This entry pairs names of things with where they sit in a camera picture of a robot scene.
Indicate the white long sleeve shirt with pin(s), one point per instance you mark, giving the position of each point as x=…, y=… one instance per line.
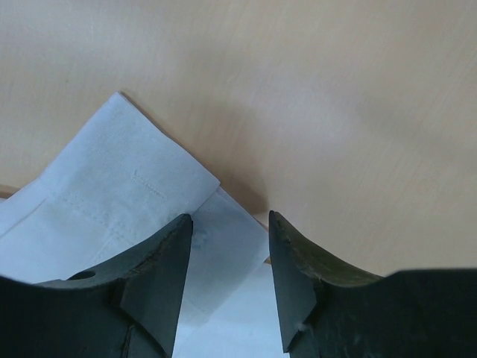
x=115, y=184

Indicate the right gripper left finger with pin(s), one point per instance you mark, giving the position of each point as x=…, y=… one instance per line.
x=127, y=306

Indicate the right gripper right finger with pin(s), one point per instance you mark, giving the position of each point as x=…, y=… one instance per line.
x=330, y=308

